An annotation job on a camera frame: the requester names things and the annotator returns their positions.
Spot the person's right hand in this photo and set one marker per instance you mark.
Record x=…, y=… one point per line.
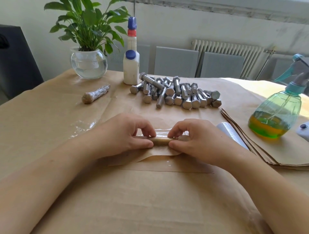
x=207, y=142

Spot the person's left hand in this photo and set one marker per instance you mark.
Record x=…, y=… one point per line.
x=118, y=137

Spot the white cling film roll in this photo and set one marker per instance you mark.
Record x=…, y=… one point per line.
x=231, y=135

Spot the clear cling film sheet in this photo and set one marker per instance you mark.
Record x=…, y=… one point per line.
x=83, y=128

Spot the pile of steel bolts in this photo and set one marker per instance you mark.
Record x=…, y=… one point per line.
x=176, y=94

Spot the green spray bottle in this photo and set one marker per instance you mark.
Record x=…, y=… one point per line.
x=277, y=115

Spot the stack of brown paper sheets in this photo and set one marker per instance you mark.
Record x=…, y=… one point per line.
x=289, y=149

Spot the person's right forearm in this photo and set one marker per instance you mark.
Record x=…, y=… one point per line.
x=275, y=197

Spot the person's left forearm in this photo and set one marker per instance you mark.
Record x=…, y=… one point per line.
x=38, y=185

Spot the white glue bottle blue cap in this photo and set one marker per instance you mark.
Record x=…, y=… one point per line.
x=131, y=67

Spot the grey chair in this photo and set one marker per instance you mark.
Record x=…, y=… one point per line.
x=282, y=70
x=176, y=61
x=222, y=66
x=145, y=58

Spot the round glass vase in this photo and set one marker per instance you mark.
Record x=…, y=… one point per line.
x=89, y=65

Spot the large brown paper table cover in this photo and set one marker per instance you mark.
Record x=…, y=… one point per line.
x=38, y=125

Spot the white radiator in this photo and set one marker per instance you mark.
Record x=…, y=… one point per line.
x=227, y=48

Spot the white handheld controller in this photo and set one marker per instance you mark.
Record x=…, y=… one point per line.
x=304, y=131

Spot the green leafy plant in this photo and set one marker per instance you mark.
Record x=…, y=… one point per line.
x=87, y=24

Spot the black trash bin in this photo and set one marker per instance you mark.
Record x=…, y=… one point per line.
x=17, y=62

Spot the white framed window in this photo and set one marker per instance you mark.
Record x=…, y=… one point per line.
x=217, y=7

